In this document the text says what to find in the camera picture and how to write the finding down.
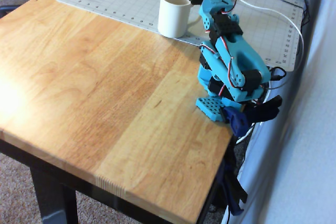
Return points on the blue and black clamp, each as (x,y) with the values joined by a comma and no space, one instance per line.
(237,120)

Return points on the black table frame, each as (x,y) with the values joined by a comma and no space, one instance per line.
(52,195)

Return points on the black bar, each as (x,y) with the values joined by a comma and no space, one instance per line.
(8,11)

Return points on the cream ceramic mug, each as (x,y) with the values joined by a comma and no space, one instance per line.
(172,19)

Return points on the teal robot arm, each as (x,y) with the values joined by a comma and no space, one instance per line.
(236,51)

